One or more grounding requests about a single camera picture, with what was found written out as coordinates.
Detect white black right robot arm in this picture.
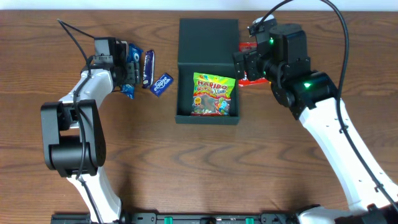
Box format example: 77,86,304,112
233,19,397,223

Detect blue Oreo cookie pack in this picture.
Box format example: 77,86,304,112
121,44,143,100

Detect Haribo gummy bag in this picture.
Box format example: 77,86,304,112
191,72,236,116

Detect red Hacks candy bag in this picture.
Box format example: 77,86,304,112
238,42,270,88

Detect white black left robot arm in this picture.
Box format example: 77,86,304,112
40,37,142,223

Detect dark purple chocolate bar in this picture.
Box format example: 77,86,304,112
142,50,155,89

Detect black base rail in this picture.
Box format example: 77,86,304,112
108,213,299,224

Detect blue Eclipse mint tin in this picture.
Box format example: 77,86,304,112
150,73,174,97

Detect black open gift box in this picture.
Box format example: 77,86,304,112
175,18,239,125

